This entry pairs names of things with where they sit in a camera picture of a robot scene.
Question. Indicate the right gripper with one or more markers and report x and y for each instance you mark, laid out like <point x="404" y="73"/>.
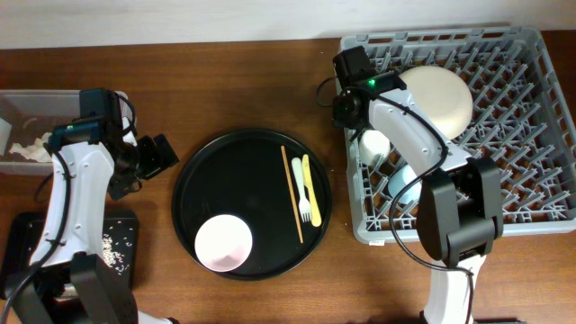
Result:
<point x="343" y="110"/>

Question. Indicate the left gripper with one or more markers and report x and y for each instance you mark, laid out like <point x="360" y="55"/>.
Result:
<point x="150" y="157"/>

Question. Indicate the white cup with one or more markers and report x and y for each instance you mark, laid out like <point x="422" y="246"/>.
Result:
<point x="373" y="145"/>

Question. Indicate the blue cup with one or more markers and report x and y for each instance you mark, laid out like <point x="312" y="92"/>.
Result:
<point x="399" y="180"/>

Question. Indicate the beige plate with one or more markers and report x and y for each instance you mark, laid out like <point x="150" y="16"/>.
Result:
<point x="442" y="96"/>

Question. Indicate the rice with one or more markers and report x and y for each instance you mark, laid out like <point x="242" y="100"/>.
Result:
<point x="119" y="238"/>

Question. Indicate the large white tissue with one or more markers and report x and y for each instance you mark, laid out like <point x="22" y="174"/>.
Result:
<point x="36" y="151"/>

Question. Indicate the white plastic fork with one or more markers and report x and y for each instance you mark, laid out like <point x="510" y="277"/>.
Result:
<point x="303" y="204"/>

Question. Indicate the pink bowl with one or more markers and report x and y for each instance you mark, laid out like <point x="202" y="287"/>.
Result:
<point x="223" y="243"/>

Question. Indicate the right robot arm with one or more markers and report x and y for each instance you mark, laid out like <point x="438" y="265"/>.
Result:
<point x="460" y="205"/>

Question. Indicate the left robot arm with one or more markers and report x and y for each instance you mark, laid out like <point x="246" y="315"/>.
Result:
<point x="95" y="157"/>

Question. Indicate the black rectangular tray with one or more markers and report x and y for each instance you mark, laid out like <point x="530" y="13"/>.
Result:
<point x="25" y="234"/>

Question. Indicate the wooden chopstick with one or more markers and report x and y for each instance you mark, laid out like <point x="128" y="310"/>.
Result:
<point x="291" y="193"/>

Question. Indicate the round black serving tray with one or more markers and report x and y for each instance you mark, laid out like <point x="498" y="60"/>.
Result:
<point x="242" y="173"/>

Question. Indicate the yellow plastic knife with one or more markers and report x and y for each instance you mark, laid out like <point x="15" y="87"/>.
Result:
<point x="314" y="208"/>

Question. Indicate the white label on bin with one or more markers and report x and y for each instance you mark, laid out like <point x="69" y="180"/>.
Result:
<point x="5" y="130"/>

